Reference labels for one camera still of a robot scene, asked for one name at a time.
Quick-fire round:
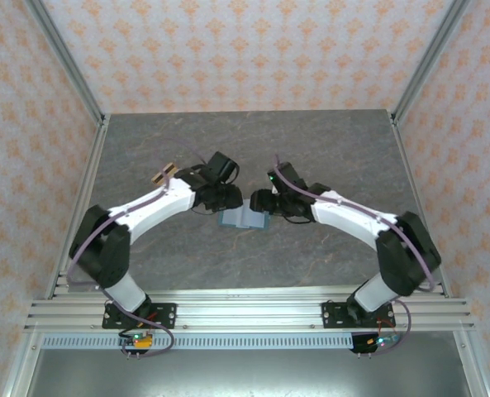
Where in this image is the teal card holder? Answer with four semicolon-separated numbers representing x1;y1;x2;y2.
216;197;271;231

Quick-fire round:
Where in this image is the tan card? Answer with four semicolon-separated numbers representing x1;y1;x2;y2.
151;163;179;185

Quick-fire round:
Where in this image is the controller board with LEDs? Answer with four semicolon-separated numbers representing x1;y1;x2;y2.
118;330;155;352
351;332;402;355

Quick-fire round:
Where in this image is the steel sheet panel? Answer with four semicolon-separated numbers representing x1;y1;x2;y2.
25;349;469;397

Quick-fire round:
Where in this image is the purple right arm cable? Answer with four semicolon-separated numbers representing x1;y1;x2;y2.
272;153;438;356

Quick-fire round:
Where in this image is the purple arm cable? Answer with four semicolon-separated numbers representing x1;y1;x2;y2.
66;138;207;357
272;153;438;356

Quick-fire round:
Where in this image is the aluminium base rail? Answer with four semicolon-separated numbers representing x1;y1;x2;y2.
23;289;477;332

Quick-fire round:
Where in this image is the aluminium table side rail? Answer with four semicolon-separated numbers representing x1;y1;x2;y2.
388;110;452;299
45;114;112;299

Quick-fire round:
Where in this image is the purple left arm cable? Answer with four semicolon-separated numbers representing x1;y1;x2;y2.
66;138;207;357

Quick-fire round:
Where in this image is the grey slotted cable duct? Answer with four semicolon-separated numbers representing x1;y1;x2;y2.
40;333;355;351

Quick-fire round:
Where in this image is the aluminium frame post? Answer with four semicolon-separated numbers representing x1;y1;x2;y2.
391;0;473;125
24;0;107;127

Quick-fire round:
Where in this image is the aluminium frame leg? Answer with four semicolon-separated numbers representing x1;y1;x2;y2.
0;330;43;397
453;330;490;397

